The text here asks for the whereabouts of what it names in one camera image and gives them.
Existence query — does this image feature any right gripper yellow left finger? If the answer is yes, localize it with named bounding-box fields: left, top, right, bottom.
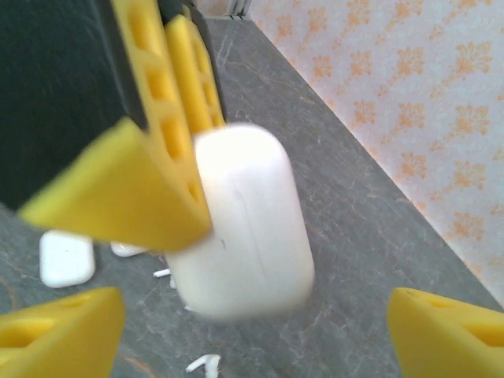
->
left=0, top=286, right=127, bottom=378

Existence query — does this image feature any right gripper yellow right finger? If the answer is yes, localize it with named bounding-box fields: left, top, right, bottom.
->
left=387, top=287, right=504, bottom=378

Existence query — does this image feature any white earbud charging case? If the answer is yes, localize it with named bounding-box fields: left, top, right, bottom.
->
left=109, top=239, right=153, bottom=259
left=165, top=122, right=316, bottom=322
left=39, top=231, right=96, bottom=288

